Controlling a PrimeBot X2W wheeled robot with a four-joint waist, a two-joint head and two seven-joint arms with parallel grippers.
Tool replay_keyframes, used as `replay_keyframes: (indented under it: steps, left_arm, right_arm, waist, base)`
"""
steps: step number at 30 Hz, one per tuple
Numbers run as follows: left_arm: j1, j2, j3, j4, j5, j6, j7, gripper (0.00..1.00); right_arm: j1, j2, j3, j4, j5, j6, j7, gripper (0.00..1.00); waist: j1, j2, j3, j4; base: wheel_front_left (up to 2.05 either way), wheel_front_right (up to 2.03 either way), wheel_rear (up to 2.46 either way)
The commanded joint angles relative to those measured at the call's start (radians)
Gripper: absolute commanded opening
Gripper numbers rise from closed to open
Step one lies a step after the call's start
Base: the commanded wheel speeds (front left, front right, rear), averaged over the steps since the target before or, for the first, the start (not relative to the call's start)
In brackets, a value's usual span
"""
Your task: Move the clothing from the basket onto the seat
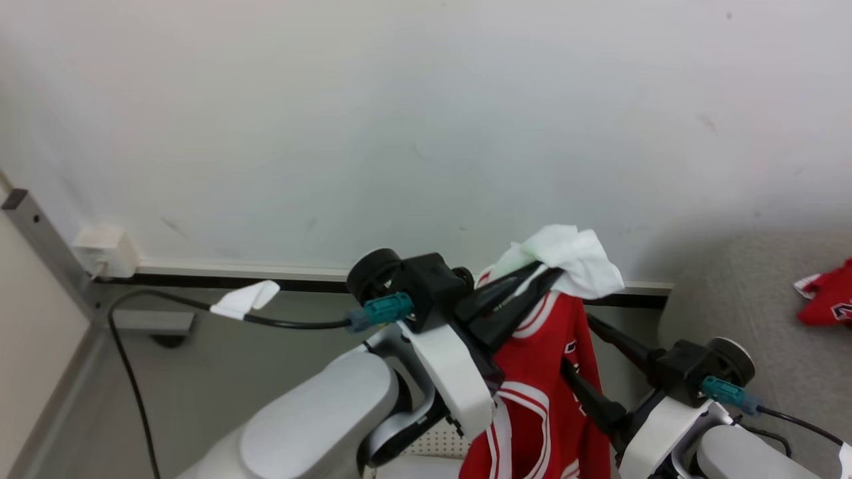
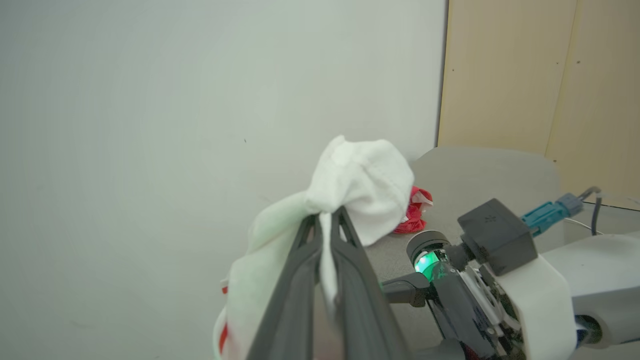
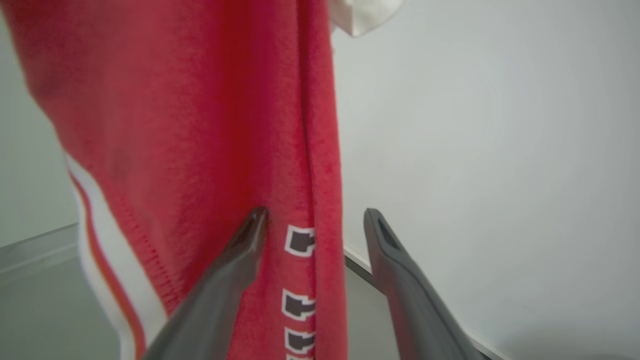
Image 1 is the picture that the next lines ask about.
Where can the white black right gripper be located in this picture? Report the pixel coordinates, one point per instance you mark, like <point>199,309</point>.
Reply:
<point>672,406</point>

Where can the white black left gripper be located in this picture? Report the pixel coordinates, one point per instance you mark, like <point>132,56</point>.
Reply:
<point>446,359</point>

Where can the red jersey with white stripes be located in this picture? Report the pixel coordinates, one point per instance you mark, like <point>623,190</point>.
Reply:
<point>532,379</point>

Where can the white cloth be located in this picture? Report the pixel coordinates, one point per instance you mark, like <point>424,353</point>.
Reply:
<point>579,259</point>

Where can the red garment with number logo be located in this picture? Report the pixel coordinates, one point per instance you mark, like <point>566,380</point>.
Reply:
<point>829,299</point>

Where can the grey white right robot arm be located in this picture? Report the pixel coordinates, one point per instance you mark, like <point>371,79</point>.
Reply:
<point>752,459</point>

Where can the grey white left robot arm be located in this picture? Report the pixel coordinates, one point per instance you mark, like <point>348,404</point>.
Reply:
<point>313,426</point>

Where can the grey fabric sofa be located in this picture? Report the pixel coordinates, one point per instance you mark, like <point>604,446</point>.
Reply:
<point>765,306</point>

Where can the white perforated laundry basket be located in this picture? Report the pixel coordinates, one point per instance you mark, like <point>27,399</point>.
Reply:
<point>436,446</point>

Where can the white and black baseboard strip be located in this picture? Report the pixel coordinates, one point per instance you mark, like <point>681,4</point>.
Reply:
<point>299,276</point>

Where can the beige side panel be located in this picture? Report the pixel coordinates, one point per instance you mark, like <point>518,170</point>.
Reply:
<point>33,359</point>

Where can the white wall socket box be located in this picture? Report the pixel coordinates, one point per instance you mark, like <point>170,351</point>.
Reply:
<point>106,251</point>

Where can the grey metal frame bar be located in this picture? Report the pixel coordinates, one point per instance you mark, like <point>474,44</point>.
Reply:
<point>50,256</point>

